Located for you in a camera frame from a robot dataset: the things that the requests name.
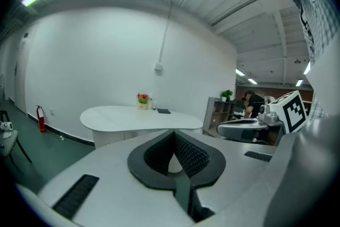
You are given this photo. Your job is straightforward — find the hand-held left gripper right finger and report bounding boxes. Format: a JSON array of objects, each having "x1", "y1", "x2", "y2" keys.
[{"x1": 174, "y1": 129, "x2": 277, "y2": 223}]

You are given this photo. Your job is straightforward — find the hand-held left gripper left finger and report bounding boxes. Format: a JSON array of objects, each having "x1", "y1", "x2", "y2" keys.
[{"x1": 15, "y1": 129, "x2": 194, "y2": 227}]

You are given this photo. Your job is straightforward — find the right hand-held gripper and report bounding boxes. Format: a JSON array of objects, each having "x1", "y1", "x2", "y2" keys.
[{"x1": 217, "y1": 90, "x2": 309, "y2": 146}]

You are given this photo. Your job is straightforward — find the white curved desk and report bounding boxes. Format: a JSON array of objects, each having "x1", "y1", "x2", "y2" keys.
[{"x1": 79, "y1": 105, "x2": 204, "y2": 149}]

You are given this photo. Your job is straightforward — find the grey shelf unit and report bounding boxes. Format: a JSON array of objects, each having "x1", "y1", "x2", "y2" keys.
[{"x1": 202, "y1": 96, "x2": 237, "y2": 137}]

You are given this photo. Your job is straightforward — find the green potted plant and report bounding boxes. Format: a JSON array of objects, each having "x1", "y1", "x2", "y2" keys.
[{"x1": 220, "y1": 89, "x2": 234, "y2": 103}]

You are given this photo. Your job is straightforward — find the flower pot on table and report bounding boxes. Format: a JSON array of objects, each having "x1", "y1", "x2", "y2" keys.
[{"x1": 137, "y1": 93, "x2": 152, "y2": 111}]

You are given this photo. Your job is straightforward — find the red fire extinguisher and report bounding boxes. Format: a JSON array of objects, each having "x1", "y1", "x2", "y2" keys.
[{"x1": 36, "y1": 105, "x2": 47, "y2": 134}]

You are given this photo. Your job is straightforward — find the white seat black leg chair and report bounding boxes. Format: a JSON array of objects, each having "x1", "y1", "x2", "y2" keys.
[{"x1": 0, "y1": 110, "x2": 33, "y2": 166}]

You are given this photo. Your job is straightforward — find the white conduit pipe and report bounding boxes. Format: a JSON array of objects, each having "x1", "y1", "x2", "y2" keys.
[{"x1": 157, "y1": 0, "x2": 174, "y2": 64}]

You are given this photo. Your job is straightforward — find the person's checked shirt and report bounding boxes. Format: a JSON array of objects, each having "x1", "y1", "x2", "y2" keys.
[{"x1": 278, "y1": 0, "x2": 340, "y2": 122}]

